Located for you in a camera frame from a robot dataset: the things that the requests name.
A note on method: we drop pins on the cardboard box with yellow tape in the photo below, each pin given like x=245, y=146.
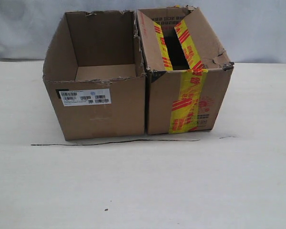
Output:
x=188, y=69

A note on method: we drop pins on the open brown cardboard box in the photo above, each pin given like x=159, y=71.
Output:
x=94, y=75

